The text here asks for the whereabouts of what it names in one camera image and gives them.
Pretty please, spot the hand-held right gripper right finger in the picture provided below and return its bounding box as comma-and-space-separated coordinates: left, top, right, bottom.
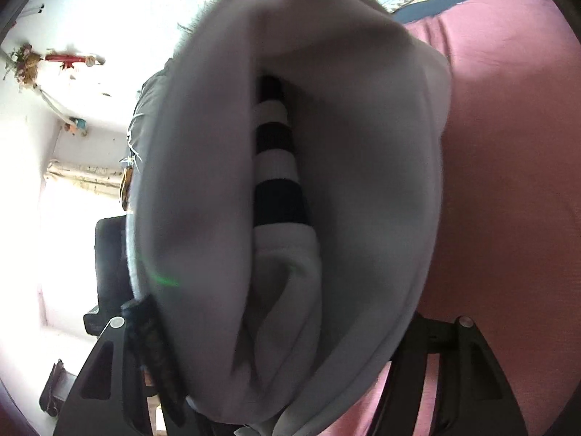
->
376, 315, 530, 436

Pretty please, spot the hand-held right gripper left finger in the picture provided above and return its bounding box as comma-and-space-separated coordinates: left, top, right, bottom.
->
53, 294, 188, 436

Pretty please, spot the white and navy baseball jacket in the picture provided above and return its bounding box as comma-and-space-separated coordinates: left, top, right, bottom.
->
125, 0, 453, 436

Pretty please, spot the brown object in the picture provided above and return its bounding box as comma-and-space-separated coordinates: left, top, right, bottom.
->
38, 358, 70, 419

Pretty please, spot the black chair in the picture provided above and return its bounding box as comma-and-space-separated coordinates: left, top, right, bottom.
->
82, 215, 138, 339

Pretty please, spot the yellow garment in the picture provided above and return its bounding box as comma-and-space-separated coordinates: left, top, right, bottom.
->
118, 168, 134, 214

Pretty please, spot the cream window curtain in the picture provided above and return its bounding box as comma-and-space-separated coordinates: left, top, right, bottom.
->
44, 158, 133, 199

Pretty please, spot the pink blanket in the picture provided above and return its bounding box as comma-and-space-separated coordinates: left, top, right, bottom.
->
331, 0, 581, 436

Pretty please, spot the grey garment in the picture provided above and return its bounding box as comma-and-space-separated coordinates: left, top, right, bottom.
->
126, 57, 176, 170

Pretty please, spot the dried flower bunch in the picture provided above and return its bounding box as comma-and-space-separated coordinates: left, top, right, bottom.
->
6, 44, 42, 88

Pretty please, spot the cartoon figure wall sticker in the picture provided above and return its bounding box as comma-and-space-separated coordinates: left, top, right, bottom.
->
64, 117, 90, 138

